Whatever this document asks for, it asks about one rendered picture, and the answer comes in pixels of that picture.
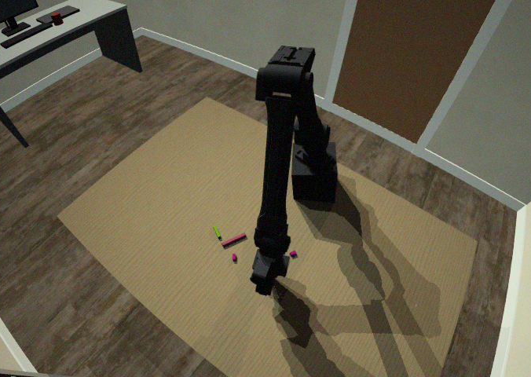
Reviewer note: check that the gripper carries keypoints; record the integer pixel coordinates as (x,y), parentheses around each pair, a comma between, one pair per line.
(284,268)

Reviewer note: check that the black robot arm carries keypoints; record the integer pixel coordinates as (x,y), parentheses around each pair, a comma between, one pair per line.
(281,112)

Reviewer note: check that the pink rod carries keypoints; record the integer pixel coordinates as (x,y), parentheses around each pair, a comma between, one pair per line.
(234,239)

